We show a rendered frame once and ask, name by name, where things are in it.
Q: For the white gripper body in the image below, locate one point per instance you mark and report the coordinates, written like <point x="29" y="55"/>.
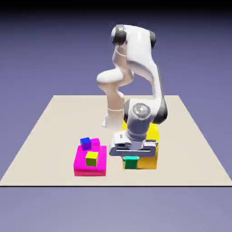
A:
<point x="133" y="152"/>

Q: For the small blue cube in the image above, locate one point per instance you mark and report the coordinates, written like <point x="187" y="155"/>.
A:
<point x="85" y="143"/>

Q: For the small green cube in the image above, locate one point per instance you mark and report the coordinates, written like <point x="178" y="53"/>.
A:
<point x="130" y="162"/>

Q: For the small yellow cube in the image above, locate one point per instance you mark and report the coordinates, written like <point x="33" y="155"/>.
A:
<point x="91" y="159"/>

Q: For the large yellow box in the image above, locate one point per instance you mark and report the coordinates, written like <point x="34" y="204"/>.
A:
<point x="147" y="162"/>

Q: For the small magenta cube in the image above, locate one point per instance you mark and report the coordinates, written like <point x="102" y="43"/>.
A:
<point x="95" y="144"/>

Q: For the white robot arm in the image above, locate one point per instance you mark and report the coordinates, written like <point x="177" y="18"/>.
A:
<point x="140" y="72"/>

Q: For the large magenta box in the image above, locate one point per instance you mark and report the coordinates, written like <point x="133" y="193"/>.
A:
<point x="90" y="164"/>

